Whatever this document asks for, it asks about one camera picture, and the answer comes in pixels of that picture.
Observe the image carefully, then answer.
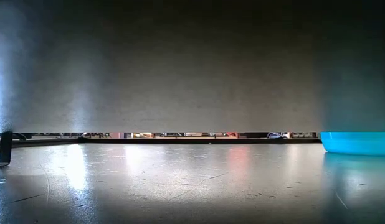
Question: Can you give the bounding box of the small teal translucent bowl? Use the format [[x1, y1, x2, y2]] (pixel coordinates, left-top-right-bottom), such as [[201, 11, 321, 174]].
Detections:
[[320, 131, 385, 157]]

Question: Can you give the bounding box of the black metal shelf bracket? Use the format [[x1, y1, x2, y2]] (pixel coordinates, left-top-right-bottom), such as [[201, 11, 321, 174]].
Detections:
[[0, 131, 14, 169]]

